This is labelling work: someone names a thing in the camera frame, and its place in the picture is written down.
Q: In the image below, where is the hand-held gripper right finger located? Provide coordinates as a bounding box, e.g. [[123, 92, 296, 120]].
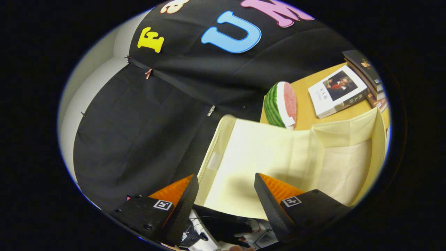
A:
[[254, 173, 351, 244]]

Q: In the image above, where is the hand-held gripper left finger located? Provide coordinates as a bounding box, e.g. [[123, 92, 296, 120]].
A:
[[111, 174, 200, 246]]

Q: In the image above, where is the cream fabric storage box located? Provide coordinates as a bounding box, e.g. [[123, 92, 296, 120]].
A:
[[194, 107, 387, 220]]

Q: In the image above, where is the black backdrop cloth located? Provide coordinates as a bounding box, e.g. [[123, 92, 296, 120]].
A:
[[72, 0, 356, 214]]

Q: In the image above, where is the watermelon slice toy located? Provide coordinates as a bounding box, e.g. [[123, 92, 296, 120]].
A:
[[263, 81, 298, 130]]

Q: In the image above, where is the white portrait cover book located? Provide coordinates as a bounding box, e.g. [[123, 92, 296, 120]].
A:
[[308, 65, 370, 119]]

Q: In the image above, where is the brown cover book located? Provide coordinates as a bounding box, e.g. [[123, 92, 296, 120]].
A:
[[368, 93, 388, 113]]

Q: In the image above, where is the dark grey book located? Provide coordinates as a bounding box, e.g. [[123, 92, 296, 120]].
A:
[[362, 75, 386, 99]]

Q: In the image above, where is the black hardcover book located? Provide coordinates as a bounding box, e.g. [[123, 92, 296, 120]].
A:
[[342, 50, 383, 86]]

